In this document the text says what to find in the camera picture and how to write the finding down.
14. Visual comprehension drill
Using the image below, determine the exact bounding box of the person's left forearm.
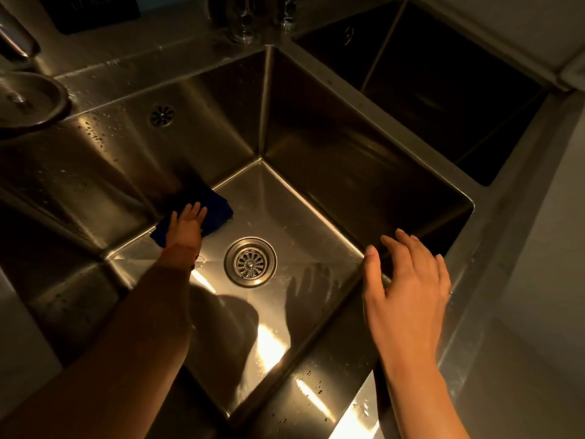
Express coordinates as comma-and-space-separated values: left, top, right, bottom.
0, 251, 198, 439

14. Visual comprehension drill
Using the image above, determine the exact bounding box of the chrome tap base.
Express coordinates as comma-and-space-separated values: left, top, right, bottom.
278, 0, 299, 31
228, 0, 257, 45

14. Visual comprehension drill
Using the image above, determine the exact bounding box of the person's right forearm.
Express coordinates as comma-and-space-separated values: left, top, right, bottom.
379, 354, 471, 439

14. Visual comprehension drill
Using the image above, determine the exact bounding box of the black mat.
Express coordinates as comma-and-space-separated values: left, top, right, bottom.
36, 0, 142, 35

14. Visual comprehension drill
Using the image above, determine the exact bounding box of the round metal lid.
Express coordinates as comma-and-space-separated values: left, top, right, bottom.
0, 70, 70, 131

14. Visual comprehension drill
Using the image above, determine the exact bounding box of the narrow stainless steel sink basin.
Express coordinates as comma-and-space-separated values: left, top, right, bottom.
292, 0, 550, 188

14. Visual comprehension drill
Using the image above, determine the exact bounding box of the dark blue cleaning cloth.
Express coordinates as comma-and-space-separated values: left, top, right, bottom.
150, 180, 234, 248

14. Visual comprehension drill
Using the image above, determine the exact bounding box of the round metal drain strainer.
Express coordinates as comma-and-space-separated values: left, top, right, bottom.
223, 237, 278, 289

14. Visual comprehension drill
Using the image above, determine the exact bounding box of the person's left hand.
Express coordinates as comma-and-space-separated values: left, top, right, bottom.
162, 202, 208, 262

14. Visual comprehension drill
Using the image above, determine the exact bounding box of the person's right hand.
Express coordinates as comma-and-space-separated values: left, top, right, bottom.
363, 229, 452, 362

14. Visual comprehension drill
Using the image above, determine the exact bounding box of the large stainless steel sink basin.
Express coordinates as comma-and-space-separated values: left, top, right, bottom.
0, 45, 476, 428

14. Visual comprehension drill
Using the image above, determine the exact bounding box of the round sink overflow grille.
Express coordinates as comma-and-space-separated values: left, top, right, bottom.
149, 103, 176, 129

